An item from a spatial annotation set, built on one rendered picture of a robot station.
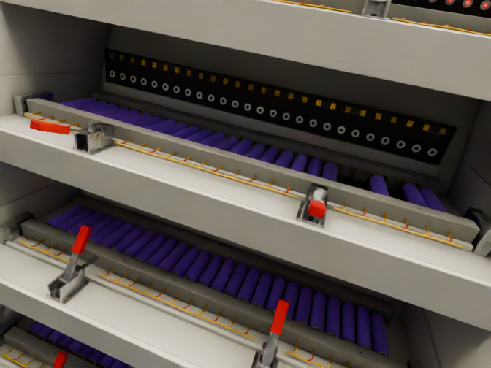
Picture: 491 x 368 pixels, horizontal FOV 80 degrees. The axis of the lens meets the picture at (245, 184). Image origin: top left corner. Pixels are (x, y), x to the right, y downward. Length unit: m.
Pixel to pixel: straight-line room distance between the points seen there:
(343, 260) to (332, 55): 0.19
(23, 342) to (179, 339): 0.31
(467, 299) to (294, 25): 0.29
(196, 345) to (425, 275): 0.26
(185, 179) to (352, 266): 0.19
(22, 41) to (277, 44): 0.35
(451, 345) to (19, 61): 0.63
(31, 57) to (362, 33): 0.43
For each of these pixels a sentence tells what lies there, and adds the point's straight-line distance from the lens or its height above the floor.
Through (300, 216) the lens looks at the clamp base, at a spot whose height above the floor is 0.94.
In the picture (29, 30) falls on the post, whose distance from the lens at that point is 0.54.
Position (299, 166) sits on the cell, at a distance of 0.37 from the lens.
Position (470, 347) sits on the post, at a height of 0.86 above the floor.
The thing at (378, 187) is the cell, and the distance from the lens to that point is 0.38.
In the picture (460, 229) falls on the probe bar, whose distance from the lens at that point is 0.36.
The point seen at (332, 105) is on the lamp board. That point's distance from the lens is 0.44.
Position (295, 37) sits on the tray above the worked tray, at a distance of 0.31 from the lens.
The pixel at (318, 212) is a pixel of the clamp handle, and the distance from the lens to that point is 0.23.
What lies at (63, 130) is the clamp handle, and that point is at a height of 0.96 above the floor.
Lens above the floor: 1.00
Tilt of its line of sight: 9 degrees down
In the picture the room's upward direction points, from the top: 15 degrees clockwise
